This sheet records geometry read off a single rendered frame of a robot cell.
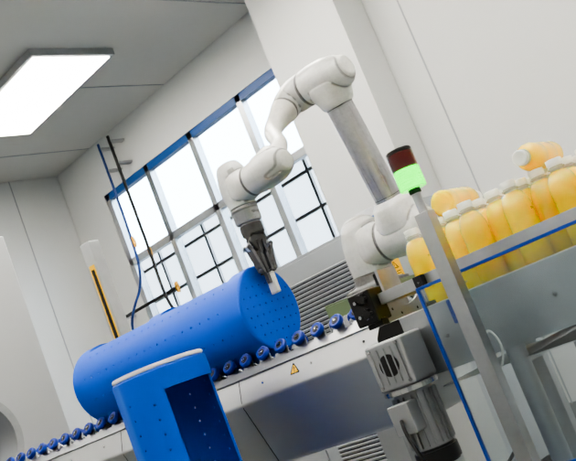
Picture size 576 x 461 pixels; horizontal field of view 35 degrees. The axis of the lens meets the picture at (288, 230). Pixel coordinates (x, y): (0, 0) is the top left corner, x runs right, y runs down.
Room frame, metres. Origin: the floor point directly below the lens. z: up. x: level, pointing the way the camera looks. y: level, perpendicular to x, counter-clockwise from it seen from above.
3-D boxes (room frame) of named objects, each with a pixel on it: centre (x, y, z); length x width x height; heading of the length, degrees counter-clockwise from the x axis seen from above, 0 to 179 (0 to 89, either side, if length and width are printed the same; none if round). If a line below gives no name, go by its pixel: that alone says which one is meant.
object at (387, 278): (2.63, -0.21, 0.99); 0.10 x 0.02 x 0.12; 144
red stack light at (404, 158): (2.11, -0.31, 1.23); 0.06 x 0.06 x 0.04
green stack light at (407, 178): (2.11, -0.31, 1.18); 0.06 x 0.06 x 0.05
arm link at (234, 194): (2.88, 0.10, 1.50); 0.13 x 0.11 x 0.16; 49
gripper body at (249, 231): (2.88, 0.11, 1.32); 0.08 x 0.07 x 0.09; 144
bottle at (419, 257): (2.44, -0.31, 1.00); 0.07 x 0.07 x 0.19
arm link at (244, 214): (2.88, 0.11, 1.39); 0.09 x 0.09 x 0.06
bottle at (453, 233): (2.37, -0.41, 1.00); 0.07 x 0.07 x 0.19
